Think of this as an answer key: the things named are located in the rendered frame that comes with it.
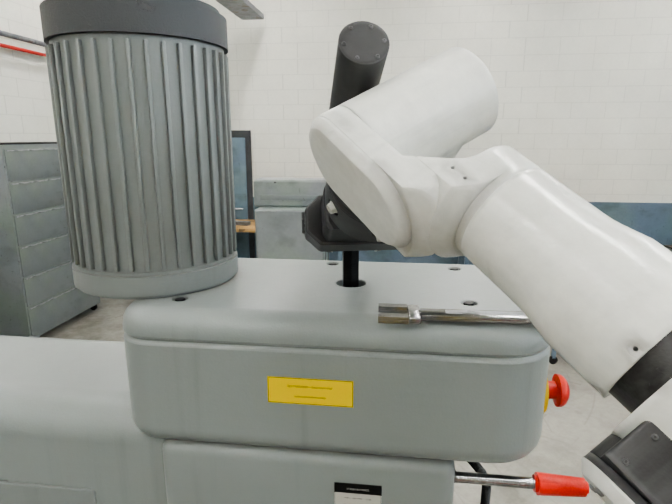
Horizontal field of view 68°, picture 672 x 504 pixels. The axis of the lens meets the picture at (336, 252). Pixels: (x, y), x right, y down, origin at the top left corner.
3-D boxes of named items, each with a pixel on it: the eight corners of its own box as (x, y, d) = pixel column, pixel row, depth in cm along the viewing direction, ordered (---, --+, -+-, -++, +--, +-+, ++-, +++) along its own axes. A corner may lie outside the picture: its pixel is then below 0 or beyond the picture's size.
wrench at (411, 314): (620, 317, 50) (621, 309, 50) (640, 332, 46) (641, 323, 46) (378, 309, 52) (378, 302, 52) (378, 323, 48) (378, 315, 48)
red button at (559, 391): (560, 397, 64) (563, 368, 63) (570, 414, 60) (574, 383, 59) (533, 395, 64) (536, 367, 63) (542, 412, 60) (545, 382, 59)
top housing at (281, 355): (502, 363, 75) (510, 262, 72) (554, 478, 50) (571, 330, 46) (205, 348, 81) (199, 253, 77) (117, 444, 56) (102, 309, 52)
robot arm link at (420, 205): (408, 122, 40) (535, 224, 32) (313, 173, 38) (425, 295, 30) (407, 47, 34) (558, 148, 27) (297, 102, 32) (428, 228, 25)
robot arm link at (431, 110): (466, 185, 43) (525, 111, 32) (363, 247, 40) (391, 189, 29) (392, 87, 45) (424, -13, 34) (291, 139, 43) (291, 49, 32)
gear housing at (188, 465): (436, 421, 78) (439, 362, 76) (452, 544, 54) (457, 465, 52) (230, 407, 82) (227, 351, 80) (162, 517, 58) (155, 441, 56)
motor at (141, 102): (256, 259, 73) (247, 26, 66) (205, 304, 54) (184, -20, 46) (128, 255, 75) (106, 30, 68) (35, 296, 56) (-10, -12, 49)
